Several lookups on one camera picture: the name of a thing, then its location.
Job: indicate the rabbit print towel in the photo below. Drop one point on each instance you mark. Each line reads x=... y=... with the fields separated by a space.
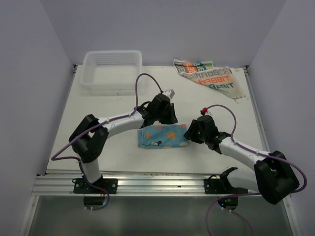
x=205 y=73

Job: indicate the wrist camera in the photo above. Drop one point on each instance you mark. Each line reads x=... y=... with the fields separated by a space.
x=205 y=111
x=169 y=93

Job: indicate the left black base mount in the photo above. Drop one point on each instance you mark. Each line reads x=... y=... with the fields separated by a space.
x=110 y=185

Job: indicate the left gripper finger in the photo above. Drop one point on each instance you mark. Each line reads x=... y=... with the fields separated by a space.
x=150 y=120
x=169 y=117

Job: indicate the blue polka dot towel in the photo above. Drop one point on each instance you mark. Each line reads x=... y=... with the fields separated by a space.
x=162 y=136

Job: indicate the aluminium rail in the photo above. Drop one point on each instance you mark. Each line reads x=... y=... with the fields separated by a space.
x=128 y=185
x=259 y=122

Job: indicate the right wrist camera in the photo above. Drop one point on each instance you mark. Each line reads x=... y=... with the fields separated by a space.
x=205 y=111

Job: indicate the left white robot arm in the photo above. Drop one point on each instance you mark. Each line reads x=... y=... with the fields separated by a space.
x=89 y=138

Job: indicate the white plastic basket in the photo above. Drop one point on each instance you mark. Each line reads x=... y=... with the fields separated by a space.
x=108 y=72

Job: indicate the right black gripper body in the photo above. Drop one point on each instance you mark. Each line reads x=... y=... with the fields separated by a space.
x=204 y=134

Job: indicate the aluminium front rail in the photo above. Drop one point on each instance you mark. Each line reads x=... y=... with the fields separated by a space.
x=128 y=185

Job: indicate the aluminium right side rail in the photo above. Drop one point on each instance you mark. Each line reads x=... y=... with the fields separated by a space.
x=259 y=122

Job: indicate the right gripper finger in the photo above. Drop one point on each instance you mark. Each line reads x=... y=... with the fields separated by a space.
x=197 y=138
x=193 y=129

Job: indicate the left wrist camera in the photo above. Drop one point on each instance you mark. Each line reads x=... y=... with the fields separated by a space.
x=169 y=93

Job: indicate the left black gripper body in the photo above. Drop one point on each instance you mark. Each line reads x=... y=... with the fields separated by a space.
x=160 y=113

